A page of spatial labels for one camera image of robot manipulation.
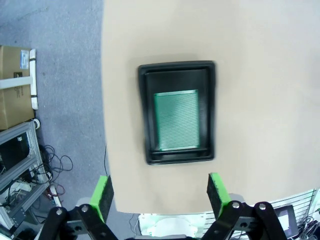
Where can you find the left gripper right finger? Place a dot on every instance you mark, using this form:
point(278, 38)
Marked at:
point(220, 197)

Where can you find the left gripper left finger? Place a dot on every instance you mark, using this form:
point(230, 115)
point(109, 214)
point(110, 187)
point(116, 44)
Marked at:
point(100, 197)

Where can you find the green perforated circuit board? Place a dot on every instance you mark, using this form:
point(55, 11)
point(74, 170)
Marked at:
point(176, 120)

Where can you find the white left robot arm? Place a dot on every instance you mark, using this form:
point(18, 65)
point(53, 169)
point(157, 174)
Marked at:
point(172, 226)

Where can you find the black plastic ESD tray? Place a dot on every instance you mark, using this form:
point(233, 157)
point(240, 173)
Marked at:
point(147, 112)

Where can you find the black tablet with screen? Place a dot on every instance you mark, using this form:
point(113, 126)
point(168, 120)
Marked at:
point(290, 210)

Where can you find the white tape roll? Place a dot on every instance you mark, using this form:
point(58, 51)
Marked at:
point(37, 123)

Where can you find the large brown cardboard box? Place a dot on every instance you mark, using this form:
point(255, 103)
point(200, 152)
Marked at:
point(12, 107)

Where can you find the aluminium profile frame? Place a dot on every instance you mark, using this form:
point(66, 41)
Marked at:
point(31, 145)

